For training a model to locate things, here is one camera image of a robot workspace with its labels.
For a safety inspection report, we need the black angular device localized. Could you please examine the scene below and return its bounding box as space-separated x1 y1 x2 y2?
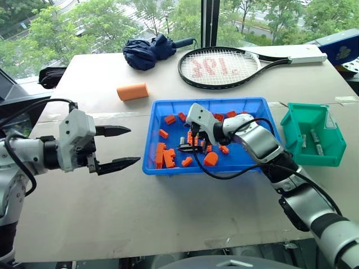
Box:
0 68 53 130

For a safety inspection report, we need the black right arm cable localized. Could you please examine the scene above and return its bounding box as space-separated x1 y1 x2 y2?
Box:
191 117 343 217

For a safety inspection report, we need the navy folded umbrella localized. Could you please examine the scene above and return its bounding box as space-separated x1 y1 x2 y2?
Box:
122 34 197 71

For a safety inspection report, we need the tall orange toy brick stack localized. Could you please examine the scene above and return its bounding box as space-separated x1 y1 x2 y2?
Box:
155 142 167 170

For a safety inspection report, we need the black folded bag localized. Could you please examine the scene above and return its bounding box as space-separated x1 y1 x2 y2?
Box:
38 67 68 90

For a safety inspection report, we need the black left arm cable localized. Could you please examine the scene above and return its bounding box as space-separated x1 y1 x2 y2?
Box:
0 98 79 197

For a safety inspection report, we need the white tape strip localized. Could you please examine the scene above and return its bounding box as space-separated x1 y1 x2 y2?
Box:
334 95 359 106

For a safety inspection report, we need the wide orange toy brick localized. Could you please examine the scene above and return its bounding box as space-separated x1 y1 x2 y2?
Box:
163 148 177 169

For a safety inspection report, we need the black window frame post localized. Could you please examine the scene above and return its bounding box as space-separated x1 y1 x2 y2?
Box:
200 0 222 47

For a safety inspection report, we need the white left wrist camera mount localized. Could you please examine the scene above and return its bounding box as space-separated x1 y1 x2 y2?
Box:
58 109 98 173

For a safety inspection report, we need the black white tennis racket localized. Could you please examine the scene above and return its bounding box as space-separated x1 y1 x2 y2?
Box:
177 47 328 91

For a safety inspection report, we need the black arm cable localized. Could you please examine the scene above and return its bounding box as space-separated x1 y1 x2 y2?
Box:
191 117 343 217
0 98 79 197

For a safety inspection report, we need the rounded orange toy brick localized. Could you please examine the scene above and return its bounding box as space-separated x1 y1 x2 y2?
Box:
203 151 219 167

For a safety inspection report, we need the green plastic bin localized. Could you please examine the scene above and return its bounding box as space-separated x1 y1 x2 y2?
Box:
280 102 347 167

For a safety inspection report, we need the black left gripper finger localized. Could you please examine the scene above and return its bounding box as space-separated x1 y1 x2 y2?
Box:
94 126 132 138
96 156 141 177

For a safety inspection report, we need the blue printed box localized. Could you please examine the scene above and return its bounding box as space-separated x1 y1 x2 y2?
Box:
316 27 359 67

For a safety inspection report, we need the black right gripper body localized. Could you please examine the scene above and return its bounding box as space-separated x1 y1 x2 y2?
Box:
190 123 215 154

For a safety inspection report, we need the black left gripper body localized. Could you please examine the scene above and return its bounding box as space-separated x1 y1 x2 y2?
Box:
73 136 100 176

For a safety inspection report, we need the white perforated plate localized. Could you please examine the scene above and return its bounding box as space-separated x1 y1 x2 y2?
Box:
339 59 359 75

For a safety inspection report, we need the orange foam cylinder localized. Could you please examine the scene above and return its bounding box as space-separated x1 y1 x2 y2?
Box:
116 82 150 102

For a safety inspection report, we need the blue plastic bin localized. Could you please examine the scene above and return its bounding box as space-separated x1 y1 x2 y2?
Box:
141 96 284 177

